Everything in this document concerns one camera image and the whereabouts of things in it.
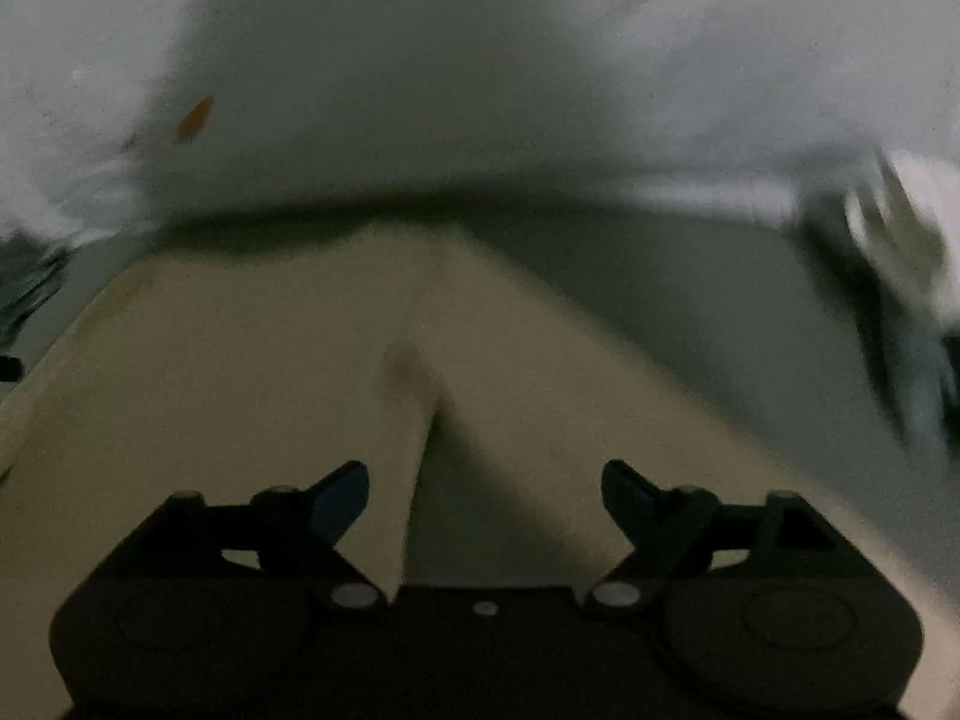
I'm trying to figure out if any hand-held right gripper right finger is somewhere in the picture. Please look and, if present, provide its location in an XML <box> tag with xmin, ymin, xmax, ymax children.
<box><xmin>585</xmin><ymin>460</ymin><xmax>863</xmax><ymax>613</ymax></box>

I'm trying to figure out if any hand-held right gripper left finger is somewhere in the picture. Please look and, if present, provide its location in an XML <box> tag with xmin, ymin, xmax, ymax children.
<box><xmin>97</xmin><ymin>461</ymin><xmax>391</xmax><ymax>613</ymax></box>

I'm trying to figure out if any beige garment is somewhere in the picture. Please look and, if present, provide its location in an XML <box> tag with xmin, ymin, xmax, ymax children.
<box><xmin>0</xmin><ymin>221</ymin><xmax>931</xmax><ymax>720</ymax></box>

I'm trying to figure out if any blue folded garment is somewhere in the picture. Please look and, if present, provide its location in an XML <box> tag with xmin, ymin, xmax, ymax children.
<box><xmin>881</xmin><ymin>307</ymin><xmax>957</xmax><ymax>455</ymax></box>

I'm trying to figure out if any blue denim garment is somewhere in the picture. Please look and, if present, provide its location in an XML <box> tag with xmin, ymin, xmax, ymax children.
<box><xmin>0</xmin><ymin>232</ymin><xmax>72</xmax><ymax>342</ymax></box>

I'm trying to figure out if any white folded garment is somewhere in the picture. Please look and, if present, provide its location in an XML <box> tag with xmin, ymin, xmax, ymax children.
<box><xmin>844</xmin><ymin>150</ymin><xmax>960</xmax><ymax>335</ymax></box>

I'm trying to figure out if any carrot print light sheet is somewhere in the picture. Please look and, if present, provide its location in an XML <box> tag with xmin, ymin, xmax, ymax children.
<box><xmin>0</xmin><ymin>0</ymin><xmax>960</xmax><ymax>256</ymax></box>

